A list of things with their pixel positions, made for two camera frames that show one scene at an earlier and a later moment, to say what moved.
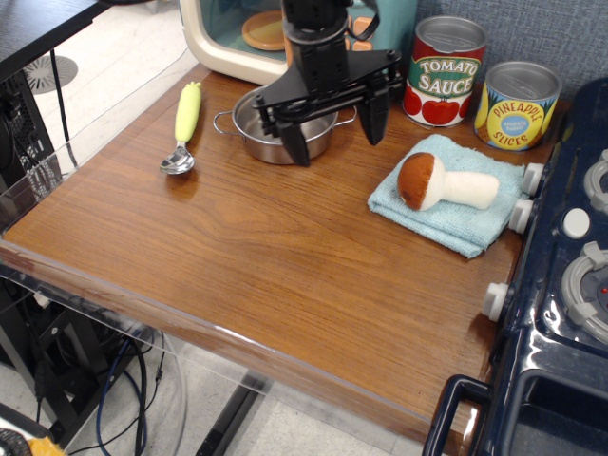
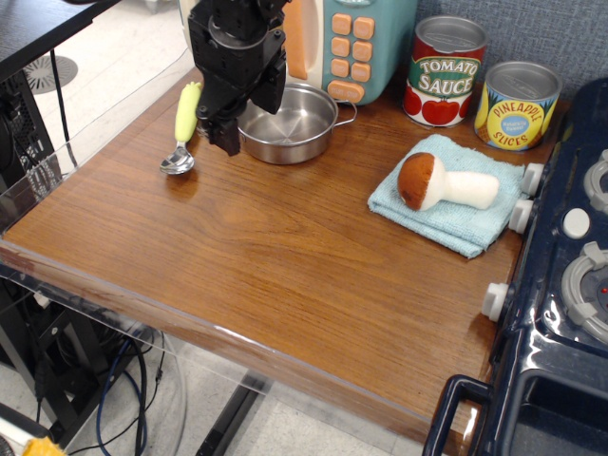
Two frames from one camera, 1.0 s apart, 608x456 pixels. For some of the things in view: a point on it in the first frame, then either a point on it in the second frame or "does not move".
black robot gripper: [326, 76] -> [231, 55]
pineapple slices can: [518, 104] does not move
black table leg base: [232, 427] does not move
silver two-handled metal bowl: [275, 147] does not move
